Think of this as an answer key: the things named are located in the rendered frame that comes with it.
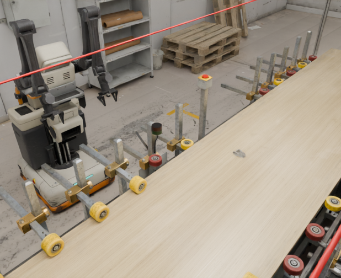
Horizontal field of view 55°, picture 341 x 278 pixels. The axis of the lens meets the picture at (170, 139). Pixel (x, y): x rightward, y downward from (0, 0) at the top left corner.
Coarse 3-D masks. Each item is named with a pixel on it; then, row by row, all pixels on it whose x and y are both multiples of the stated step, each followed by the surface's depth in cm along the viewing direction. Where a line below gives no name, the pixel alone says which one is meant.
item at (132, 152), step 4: (112, 140) 216; (124, 144) 212; (124, 148) 209; (128, 148) 208; (128, 152) 208; (132, 152) 205; (136, 152) 205; (136, 156) 204; (140, 156) 202; (144, 156) 202; (152, 168) 197; (156, 168) 194
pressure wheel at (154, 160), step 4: (152, 156) 194; (156, 156) 195; (160, 156) 194; (148, 160) 193; (152, 160) 191; (156, 160) 192; (160, 160) 191; (152, 164) 191; (156, 164) 191; (160, 164) 192
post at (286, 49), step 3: (285, 48) 294; (288, 48) 294; (285, 51) 296; (288, 51) 297; (285, 54) 297; (282, 57) 300; (285, 57) 298; (282, 60) 301; (285, 60) 300; (282, 63) 303; (285, 63) 303; (282, 66) 304; (282, 69) 305; (282, 78) 311
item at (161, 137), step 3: (141, 126) 230; (144, 126) 230; (141, 129) 231; (144, 129) 229; (156, 135) 222; (159, 135) 221; (162, 135) 221; (159, 138) 222; (162, 138) 219; (165, 138) 218; (168, 138) 218; (165, 141) 219; (168, 141) 216; (177, 144) 213; (180, 144) 213; (177, 147) 213; (180, 147) 210; (180, 150) 212; (183, 150) 209
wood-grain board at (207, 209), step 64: (320, 64) 313; (256, 128) 221; (320, 128) 220; (128, 192) 170; (192, 192) 170; (256, 192) 170; (320, 192) 170; (64, 256) 138; (128, 256) 138; (192, 256) 138; (256, 256) 138
